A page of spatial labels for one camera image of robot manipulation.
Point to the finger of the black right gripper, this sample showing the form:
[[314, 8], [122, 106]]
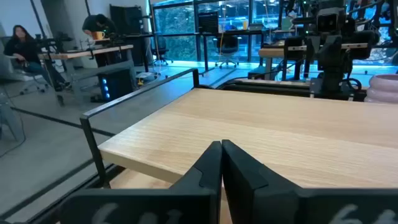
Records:
[[325, 53], [336, 53]]

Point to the bending person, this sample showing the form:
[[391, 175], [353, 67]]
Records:
[[98, 23]]

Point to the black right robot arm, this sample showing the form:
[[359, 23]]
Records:
[[329, 84]]

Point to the black metal table frame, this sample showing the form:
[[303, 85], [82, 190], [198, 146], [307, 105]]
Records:
[[273, 87]]

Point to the wooden table with black legs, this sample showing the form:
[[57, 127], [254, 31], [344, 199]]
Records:
[[270, 52]]

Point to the black computer tower blue lights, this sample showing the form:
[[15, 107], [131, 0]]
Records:
[[116, 84]]

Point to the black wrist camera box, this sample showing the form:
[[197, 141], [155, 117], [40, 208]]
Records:
[[330, 19]]

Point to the pink ribbed mug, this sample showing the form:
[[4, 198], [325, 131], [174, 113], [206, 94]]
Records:
[[384, 88]]

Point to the yellow mug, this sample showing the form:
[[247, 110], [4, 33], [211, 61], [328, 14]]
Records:
[[99, 35]]

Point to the black background monitor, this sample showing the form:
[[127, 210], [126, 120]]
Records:
[[208, 22]]

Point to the black office chair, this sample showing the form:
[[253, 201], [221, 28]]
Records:
[[227, 46]]

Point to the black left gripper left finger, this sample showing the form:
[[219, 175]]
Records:
[[199, 186]]

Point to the grey office chair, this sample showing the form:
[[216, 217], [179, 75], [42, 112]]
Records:
[[12, 71]]

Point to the seated person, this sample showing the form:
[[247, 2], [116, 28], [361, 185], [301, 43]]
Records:
[[21, 46]]

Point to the wooden workbench with grey frame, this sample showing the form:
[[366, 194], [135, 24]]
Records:
[[87, 53]]

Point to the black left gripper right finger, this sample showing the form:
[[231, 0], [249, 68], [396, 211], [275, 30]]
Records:
[[245, 186]]

